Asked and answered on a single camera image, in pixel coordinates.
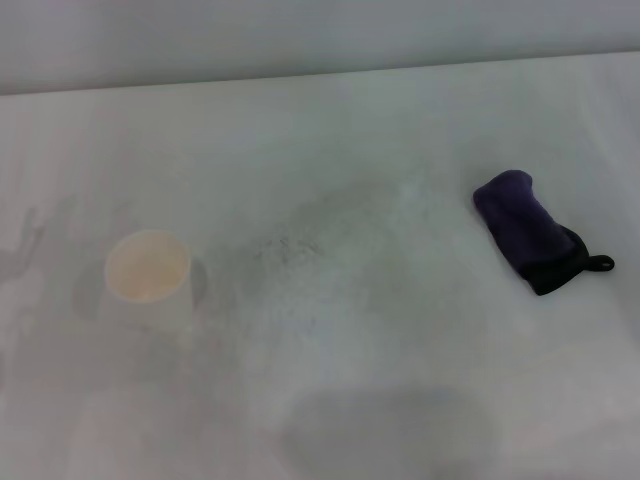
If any purple rag with black edge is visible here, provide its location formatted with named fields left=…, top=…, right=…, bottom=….
left=471, top=169, right=617, bottom=297

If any white paper cup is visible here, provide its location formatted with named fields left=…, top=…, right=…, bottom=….
left=103, top=228, right=197, bottom=331

